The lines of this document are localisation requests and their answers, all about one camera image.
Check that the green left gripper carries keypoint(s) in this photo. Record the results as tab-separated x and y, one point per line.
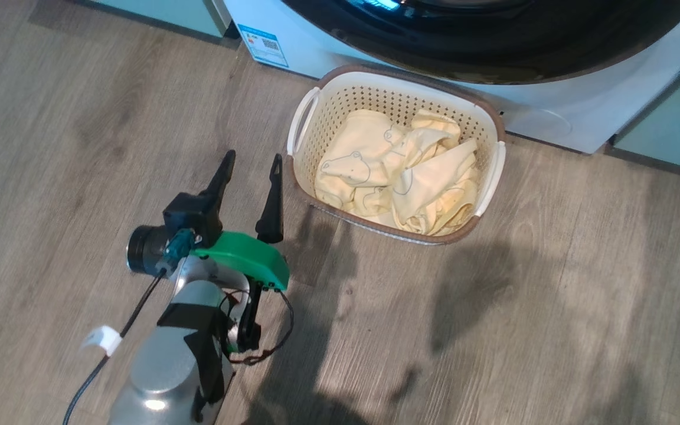
245	257

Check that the pale yellow baby clothes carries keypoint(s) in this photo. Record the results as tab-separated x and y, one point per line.
375	171

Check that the black round washing machine door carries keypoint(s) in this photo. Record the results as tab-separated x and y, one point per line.
493	41

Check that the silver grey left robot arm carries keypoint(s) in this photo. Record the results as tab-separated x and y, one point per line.
166	360

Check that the cream perforated laundry basket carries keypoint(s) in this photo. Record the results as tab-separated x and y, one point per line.
316	159

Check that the white front-load washing machine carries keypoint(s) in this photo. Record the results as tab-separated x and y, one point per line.
600	112

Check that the blue energy label sticker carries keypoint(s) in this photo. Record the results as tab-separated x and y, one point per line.
264	46

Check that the teal cabinet with dark gap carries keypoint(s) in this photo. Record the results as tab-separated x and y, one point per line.
169	12

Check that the round white filter cover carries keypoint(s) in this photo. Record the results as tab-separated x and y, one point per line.
543	121

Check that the wide teal cabinet panel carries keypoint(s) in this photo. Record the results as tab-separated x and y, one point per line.
676	124

